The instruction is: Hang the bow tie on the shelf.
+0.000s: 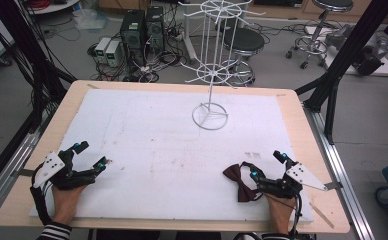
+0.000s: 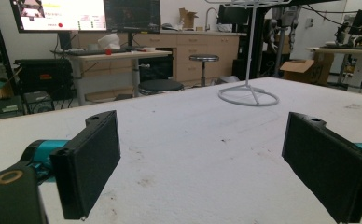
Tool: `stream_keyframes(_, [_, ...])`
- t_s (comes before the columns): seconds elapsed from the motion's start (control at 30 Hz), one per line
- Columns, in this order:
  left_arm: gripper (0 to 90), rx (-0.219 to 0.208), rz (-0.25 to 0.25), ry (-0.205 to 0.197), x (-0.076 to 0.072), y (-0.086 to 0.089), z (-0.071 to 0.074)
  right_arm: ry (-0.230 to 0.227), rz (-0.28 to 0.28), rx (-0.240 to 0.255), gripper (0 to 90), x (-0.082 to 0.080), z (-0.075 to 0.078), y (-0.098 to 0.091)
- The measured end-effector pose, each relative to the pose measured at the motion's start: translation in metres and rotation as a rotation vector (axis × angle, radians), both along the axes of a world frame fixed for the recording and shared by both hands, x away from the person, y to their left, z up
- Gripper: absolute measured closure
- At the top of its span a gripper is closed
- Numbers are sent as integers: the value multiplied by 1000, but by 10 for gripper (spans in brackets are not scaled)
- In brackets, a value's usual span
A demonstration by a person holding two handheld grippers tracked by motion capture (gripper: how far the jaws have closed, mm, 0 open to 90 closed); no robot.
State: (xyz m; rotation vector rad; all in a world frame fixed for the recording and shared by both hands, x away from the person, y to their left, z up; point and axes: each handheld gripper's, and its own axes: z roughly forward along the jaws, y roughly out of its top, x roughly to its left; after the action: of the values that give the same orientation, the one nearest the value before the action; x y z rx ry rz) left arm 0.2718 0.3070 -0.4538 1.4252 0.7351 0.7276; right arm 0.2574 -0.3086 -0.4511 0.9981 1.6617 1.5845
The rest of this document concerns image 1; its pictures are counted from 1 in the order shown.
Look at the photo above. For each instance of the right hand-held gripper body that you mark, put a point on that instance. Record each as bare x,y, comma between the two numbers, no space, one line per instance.
292,181

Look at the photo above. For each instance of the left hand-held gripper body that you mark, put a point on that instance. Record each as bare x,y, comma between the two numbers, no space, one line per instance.
65,173

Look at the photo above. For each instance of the dark red bow tie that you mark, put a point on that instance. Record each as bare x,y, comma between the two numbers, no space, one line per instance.
240,181

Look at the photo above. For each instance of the person's left hand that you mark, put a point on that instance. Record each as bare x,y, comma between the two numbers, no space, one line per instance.
65,203

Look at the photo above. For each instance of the person's right hand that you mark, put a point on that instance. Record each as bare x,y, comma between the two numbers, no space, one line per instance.
280,213

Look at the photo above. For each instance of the thin wooden stick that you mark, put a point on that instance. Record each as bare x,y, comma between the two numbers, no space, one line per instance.
321,215

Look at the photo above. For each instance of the white foam mat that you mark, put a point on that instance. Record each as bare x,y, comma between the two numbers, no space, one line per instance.
168,160

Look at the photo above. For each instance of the grey power supply unit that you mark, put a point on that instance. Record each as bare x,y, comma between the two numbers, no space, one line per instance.
101,50
113,53

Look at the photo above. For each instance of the black round stool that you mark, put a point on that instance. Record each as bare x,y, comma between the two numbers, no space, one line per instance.
243,41

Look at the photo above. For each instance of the black computer tower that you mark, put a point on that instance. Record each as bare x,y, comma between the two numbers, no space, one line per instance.
132,36
154,28

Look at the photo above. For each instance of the chrome stool with castors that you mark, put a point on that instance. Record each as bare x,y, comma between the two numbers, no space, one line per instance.
318,36

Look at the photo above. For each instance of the clear plastic bag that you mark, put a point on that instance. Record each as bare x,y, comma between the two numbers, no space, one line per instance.
89,18

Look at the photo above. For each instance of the grey machine on white board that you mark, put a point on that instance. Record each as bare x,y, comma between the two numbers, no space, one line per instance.
365,50

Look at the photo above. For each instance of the white round table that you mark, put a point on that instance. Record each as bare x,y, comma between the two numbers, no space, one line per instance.
52,5

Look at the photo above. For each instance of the black metal frame strut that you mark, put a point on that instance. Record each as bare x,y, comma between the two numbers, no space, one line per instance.
338,63
32,50

